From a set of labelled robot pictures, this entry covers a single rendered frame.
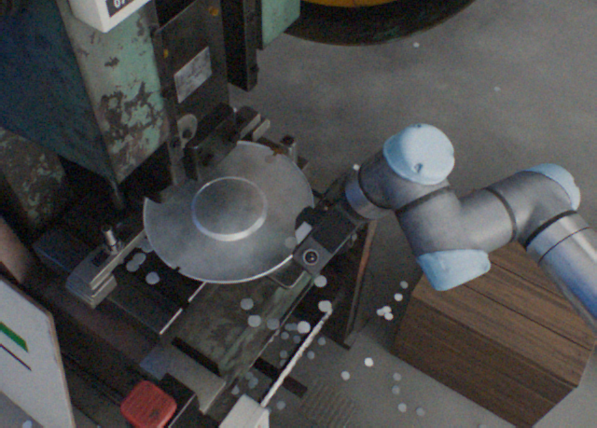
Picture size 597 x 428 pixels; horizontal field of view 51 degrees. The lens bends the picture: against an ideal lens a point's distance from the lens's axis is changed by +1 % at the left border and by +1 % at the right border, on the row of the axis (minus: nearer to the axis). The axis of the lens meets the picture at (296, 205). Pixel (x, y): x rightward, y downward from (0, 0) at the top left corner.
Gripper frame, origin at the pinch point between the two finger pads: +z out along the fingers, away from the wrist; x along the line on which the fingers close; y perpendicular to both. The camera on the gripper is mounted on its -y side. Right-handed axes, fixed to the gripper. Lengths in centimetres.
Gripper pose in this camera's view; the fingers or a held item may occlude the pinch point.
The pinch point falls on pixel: (301, 246)
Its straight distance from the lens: 102.2
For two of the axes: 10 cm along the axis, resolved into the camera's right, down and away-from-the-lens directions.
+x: -7.6, -6.5, -0.8
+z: -3.8, 3.4, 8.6
